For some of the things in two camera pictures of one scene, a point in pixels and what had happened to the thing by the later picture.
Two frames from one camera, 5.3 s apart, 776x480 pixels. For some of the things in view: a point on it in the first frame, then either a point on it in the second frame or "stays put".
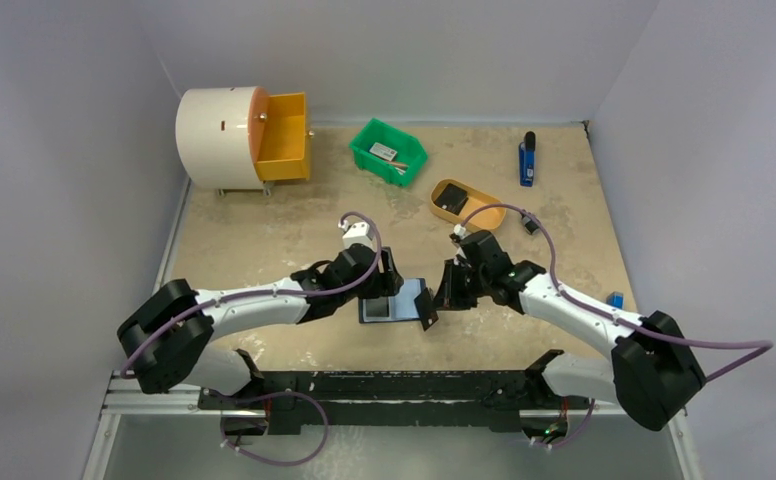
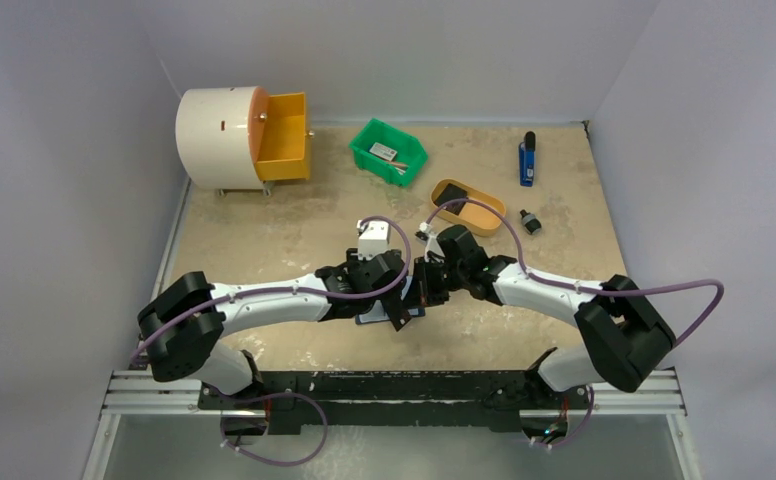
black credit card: [425, 305] to [397, 314]
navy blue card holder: [400, 306] stays put
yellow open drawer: [278, 135] stays put
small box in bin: [383, 151] stays put
